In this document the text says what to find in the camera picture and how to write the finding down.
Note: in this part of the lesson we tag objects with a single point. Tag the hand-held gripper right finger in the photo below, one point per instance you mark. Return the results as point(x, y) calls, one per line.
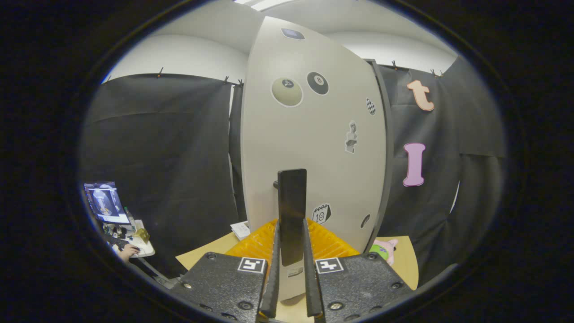
point(311, 282)

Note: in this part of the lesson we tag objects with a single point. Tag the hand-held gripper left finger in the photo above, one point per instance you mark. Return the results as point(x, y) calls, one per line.
point(270, 282)

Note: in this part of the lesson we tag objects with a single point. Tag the white shoe cabinet door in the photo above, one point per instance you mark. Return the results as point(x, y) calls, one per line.
point(314, 157)

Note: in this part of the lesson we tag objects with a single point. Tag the grey shoe cabinet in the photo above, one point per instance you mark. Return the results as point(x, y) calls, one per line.
point(385, 134)

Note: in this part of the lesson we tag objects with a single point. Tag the white book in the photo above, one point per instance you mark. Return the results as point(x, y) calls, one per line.
point(241, 229)

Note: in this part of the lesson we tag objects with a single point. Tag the pink and green plush toy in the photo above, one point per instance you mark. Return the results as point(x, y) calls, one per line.
point(383, 251)

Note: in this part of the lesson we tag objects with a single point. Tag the black backdrop cloth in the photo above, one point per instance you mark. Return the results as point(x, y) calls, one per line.
point(170, 148)

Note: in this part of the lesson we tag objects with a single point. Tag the large ceiling light panel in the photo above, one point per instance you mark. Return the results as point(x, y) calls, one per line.
point(262, 3)

